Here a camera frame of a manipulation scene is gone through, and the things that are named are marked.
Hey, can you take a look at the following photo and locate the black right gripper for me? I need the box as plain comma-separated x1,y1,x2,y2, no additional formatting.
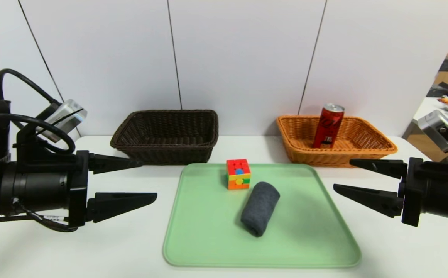
333,157,448,227

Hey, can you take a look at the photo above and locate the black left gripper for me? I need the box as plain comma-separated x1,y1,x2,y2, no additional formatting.
14,150,157,227

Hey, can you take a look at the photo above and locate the red soda can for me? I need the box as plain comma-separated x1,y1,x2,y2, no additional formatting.
312,103,345,149

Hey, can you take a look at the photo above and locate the dark grey towel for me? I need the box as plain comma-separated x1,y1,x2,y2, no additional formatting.
240,181,281,238

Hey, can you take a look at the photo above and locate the colourful puzzle cube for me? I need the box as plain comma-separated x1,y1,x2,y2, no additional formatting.
226,159,252,190

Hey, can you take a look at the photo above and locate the orange wicker basket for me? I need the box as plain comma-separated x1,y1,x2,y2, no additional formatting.
277,115,398,168

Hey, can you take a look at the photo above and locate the dark brown wicker basket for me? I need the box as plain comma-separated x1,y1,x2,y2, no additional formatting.
110,110,219,166

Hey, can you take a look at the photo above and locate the white round-edged side table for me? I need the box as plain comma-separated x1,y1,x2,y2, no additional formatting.
412,97,448,153

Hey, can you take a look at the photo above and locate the light green plastic tray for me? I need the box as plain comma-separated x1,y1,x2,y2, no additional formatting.
162,163,362,268

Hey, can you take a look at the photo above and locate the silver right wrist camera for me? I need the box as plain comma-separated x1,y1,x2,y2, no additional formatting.
418,110,448,153

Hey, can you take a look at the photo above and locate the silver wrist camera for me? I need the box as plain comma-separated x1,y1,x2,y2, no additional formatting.
418,110,448,153
35,99,88,143

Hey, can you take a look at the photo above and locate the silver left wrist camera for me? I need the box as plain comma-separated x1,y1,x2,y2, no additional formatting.
35,99,88,143

